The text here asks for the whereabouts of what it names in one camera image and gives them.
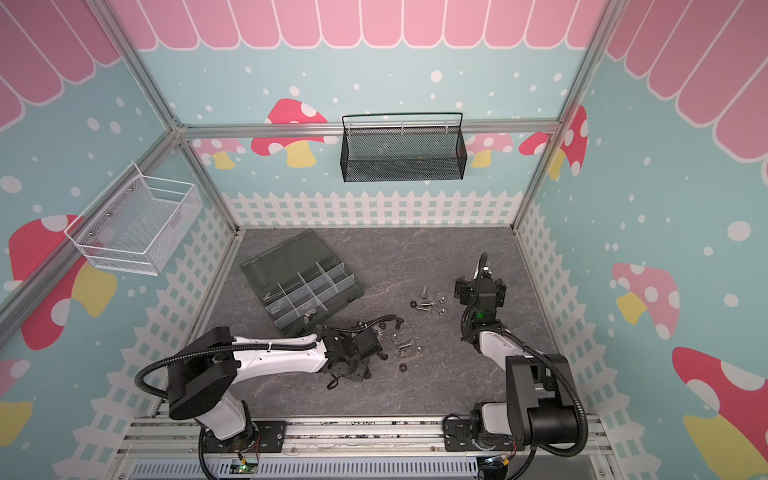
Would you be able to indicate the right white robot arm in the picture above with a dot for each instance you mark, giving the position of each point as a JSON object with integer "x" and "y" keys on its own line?
{"x": 542, "y": 408}

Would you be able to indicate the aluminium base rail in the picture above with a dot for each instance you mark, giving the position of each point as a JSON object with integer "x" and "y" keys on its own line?
{"x": 311, "y": 435}

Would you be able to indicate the black wire mesh basket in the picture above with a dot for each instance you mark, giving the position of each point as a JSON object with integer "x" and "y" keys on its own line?
{"x": 390, "y": 147}

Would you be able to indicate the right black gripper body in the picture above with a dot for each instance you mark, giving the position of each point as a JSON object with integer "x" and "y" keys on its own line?
{"x": 480, "y": 286}

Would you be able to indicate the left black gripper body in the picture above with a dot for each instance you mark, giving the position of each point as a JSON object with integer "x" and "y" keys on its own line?
{"x": 357, "y": 372}

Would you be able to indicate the white wire mesh basket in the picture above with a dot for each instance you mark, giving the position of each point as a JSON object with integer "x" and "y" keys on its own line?
{"x": 137, "y": 225}

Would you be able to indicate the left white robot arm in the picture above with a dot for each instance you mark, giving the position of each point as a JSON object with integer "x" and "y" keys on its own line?
{"x": 196, "y": 381}

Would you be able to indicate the dark green compartment organizer box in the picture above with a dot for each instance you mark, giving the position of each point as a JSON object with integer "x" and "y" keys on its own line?
{"x": 301, "y": 283}

